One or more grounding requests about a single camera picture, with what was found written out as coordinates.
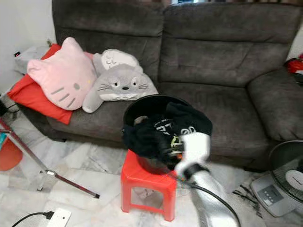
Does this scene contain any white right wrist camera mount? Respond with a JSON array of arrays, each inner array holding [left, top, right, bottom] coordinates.
[[174, 132, 211, 178]]

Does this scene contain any silver metal clothes rack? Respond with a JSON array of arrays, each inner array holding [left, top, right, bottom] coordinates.
[[0, 118, 101, 199]]

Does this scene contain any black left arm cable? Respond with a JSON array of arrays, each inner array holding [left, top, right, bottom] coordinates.
[[12, 211, 53, 227]]

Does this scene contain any grey white fabric bundle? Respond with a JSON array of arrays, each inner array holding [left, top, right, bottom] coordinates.
[[14, 45, 50, 74]]

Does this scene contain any dark grey sofa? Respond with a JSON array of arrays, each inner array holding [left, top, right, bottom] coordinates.
[[19, 0, 303, 171]]

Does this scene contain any black round basket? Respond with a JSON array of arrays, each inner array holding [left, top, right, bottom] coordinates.
[[123, 95, 190, 175]]

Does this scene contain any red plastic stool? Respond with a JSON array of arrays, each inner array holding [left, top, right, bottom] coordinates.
[[121, 149, 178, 222]]

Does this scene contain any grey Totoro plush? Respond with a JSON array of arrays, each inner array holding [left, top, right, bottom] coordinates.
[[82, 49, 159, 113]]

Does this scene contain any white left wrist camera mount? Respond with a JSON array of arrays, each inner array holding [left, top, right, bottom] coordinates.
[[46, 208, 71, 227]]

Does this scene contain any black printed garment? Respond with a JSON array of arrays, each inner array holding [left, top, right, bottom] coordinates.
[[122, 103, 214, 170]]

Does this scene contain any red cushion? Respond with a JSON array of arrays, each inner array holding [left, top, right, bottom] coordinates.
[[7, 44, 95, 125]]

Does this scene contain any pink cat cushion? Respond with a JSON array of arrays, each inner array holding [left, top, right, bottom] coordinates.
[[27, 37, 98, 111]]

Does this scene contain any red plush toy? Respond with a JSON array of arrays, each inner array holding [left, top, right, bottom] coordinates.
[[285, 54, 303, 75]]

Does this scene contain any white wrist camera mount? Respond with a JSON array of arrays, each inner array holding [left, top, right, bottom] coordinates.
[[174, 132, 211, 178], [46, 208, 71, 227]]

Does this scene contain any orange plastic bucket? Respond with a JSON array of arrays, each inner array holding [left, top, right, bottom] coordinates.
[[0, 132, 23, 172]]

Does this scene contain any grey standing fan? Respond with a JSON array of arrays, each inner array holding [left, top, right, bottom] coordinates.
[[250, 140, 303, 218]]

